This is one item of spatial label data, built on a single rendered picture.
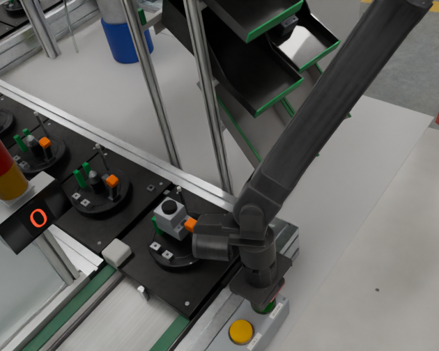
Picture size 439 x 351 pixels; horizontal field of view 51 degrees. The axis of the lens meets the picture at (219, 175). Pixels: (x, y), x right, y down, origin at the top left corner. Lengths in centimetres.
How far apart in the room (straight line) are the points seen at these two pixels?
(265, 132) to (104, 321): 52
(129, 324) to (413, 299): 57
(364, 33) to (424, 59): 262
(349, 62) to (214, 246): 33
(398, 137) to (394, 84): 165
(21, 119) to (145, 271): 70
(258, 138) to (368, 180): 33
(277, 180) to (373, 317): 45
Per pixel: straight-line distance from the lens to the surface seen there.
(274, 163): 64
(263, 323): 88
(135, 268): 98
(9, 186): 76
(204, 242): 72
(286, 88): 94
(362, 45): 59
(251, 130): 102
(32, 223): 81
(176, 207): 88
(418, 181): 123
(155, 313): 98
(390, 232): 112
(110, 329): 99
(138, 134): 143
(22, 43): 199
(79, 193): 113
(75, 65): 185
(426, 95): 292
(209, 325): 90
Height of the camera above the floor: 176
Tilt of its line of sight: 46 degrees down
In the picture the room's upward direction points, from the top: 12 degrees counter-clockwise
